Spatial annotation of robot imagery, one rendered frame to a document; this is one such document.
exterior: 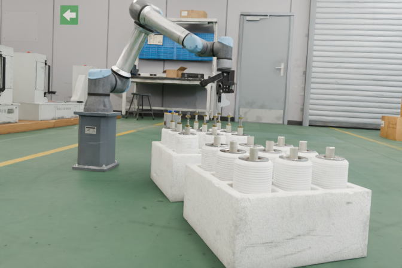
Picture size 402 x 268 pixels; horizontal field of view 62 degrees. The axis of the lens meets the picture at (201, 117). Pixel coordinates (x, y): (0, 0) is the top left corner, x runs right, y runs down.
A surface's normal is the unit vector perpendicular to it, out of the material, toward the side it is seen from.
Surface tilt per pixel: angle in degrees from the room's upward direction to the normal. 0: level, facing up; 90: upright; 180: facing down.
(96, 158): 90
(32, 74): 90
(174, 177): 90
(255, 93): 90
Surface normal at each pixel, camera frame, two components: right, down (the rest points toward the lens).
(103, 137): 0.60, 0.07
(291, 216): 0.34, 0.07
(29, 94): -0.14, 0.04
